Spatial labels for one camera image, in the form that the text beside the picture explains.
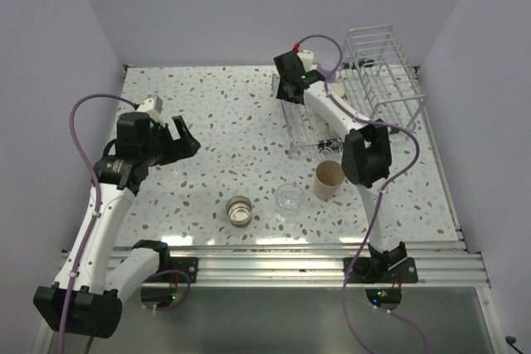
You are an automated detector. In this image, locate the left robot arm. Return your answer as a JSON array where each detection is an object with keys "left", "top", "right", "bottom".
[{"left": 33, "top": 112, "right": 201, "bottom": 338}]

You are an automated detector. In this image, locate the lavender plastic cup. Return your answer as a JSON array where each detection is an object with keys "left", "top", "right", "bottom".
[{"left": 317, "top": 60, "right": 336, "bottom": 83}]

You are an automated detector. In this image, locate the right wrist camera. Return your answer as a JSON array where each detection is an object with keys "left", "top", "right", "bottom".
[{"left": 293, "top": 42, "right": 314, "bottom": 71}]

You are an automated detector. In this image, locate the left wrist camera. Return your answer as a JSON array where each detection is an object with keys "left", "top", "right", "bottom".
[{"left": 136, "top": 95, "right": 163, "bottom": 124}]

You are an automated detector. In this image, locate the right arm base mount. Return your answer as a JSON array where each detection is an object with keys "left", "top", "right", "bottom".
[{"left": 343, "top": 257, "right": 419, "bottom": 311}]

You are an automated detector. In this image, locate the large clear glass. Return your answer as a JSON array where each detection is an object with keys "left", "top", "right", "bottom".
[{"left": 275, "top": 182, "right": 305, "bottom": 222}]

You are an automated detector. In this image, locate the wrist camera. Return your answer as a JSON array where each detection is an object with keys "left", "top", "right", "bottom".
[
  {"left": 136, "top": 95, "right": 163, "bottom": 124},
  {"left": 293, "top": 42, "right": 314, "bottom": 71}
]

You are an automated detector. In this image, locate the steel cup with cork band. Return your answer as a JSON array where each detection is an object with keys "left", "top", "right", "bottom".
[{"left": 329, "top": 83, "right": 346, "bottom": 99}]

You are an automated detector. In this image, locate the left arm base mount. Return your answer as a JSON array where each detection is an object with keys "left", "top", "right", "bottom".
[{"left": 140, "top": 257, "right": 198, "bottom": 313}]

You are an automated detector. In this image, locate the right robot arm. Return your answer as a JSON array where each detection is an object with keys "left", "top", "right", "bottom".
[{"left": 274, "top": 51, "right": 407, "bottom": 282}]

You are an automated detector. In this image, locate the beige plastic cup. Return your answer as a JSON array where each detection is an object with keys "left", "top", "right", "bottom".
[{"left": 314, "top": 160, "right": 345, "bottom": 201}]

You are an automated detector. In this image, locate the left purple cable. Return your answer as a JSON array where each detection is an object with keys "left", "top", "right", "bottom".
[{"left": 56, "top": 94, "right": 138, "bottom": 354}]

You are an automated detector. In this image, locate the white wire dish rack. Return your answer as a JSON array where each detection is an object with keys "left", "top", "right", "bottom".
[{"left": 281, "top": 25, "right": 427, "bottom": 158}]

